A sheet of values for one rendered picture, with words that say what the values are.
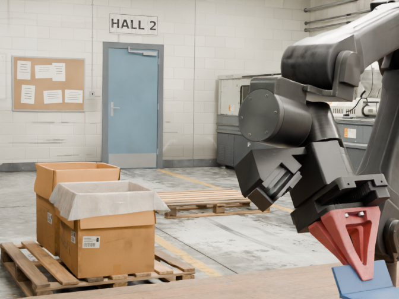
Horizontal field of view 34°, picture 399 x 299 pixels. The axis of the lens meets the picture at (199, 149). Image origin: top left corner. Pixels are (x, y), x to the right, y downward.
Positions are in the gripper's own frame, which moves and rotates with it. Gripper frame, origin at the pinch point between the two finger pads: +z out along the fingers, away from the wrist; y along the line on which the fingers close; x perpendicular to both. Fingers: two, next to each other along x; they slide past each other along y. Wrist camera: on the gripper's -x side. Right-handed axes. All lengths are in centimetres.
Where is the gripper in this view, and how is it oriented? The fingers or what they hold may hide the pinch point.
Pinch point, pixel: (363, 273)
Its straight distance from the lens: 72.7
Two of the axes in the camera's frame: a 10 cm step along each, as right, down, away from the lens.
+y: 4.0, -4.6, -7.9
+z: 2.4, 8.9, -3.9
